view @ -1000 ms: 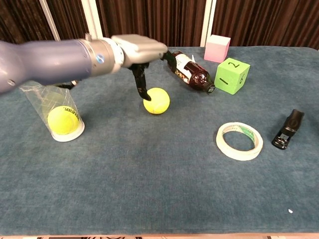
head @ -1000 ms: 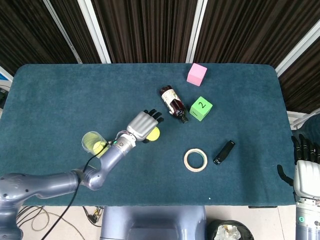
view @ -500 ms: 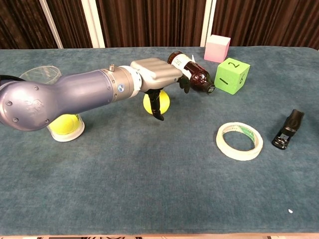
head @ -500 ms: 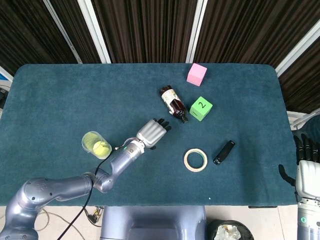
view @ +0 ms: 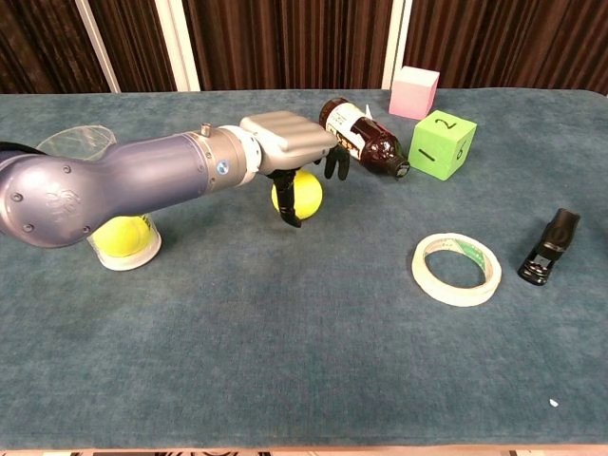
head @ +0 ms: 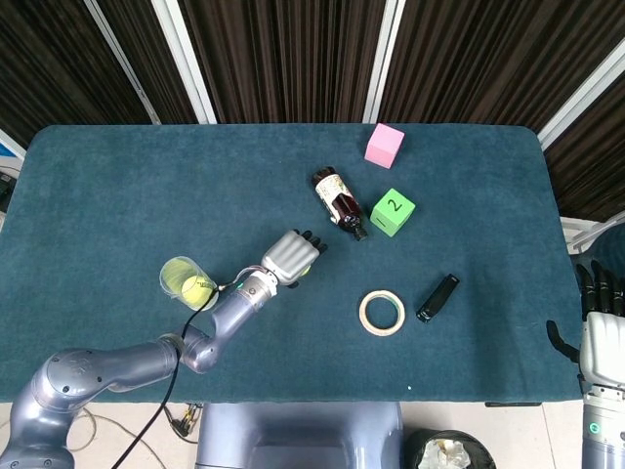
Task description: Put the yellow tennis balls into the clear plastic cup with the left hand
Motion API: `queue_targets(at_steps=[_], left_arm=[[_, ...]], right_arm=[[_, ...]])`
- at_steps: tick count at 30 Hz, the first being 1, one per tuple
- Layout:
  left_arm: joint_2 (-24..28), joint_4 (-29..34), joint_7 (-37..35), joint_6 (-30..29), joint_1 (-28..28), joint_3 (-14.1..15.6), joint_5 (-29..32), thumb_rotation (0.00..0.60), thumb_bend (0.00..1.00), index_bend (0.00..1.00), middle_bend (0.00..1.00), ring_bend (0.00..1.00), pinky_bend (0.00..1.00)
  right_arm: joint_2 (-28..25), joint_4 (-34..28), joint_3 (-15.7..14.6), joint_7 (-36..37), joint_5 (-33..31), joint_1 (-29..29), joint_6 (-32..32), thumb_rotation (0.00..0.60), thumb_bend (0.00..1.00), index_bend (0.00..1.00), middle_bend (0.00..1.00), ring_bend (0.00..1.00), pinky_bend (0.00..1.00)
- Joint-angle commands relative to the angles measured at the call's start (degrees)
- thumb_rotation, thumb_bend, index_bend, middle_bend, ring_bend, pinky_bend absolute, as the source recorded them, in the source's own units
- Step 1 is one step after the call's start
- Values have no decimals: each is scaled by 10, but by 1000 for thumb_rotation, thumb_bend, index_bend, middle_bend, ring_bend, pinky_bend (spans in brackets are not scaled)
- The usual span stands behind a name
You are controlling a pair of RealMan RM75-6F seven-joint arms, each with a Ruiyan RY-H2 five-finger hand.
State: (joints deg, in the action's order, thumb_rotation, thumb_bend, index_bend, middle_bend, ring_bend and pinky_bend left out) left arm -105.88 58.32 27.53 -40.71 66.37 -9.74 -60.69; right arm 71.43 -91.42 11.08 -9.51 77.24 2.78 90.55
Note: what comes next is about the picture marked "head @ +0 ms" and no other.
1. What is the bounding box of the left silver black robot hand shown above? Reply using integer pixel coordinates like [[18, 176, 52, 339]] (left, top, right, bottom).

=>
[[261, 228, 330, 290]]

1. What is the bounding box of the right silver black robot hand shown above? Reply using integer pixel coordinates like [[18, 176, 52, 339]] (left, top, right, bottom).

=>
[[545, 259, 625, 391]]

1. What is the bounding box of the yellow tennis ball black print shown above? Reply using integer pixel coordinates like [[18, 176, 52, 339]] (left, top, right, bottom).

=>
[[180, 275, 216, 311]]

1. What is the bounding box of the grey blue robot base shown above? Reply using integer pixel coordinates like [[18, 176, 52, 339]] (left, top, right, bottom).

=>
[[194, 403, 405, 469]]

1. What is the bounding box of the clear plastic cup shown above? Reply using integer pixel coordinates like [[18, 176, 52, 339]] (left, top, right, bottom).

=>
[[158, 255, 220, 313]]

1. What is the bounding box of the brown glass bottle white label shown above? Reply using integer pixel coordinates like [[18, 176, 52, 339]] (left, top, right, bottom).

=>
[[312, 167, 370, 242]]

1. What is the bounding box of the beige masking tape roll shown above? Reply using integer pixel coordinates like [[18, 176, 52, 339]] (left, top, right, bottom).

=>
[[358, 289, 406, 336]]

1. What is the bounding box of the blue upholstered chair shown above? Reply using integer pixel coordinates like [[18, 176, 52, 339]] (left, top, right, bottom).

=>
[[578, 225, 625, 277]]

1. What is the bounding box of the blue velvet tablecloth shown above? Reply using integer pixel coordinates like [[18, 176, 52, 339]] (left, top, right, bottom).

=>
[[0, 124, 575, 405]]

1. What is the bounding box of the green numbered foam die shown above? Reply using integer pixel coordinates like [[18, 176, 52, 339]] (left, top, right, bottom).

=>
[[369, 188, 417, 239]]

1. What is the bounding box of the pink foam cube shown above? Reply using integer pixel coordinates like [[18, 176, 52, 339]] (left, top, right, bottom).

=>
[[363, 122, 406, 170]]

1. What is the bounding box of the black stapler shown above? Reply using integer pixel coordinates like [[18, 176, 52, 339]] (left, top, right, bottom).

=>
[[415, 274, 461, 322]]

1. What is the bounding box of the black trash bin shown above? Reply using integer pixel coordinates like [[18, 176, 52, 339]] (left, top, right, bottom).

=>
[[403, 429, 497, 469]]

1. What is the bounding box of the white blue sign board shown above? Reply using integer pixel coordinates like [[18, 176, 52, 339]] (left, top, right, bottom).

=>
[[0, 127, 26, 170]]

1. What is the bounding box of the white metal frame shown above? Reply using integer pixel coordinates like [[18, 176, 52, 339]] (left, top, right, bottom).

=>
[[560, 214, 616, 255]]

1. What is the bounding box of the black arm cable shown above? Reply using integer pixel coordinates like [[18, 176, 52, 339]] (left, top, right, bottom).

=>
[[110, 280, 235, 469]]

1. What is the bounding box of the black power plug cable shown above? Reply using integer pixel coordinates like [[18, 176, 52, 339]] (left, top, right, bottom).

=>
[[163, 403, 202, 444]]

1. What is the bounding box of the white partition frame post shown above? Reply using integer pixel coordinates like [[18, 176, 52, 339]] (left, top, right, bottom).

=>
[[362, 0, 410, 124], [82, 0, 161, 126], [536, 36, 625, 150], [150, 0, 218, 125]]

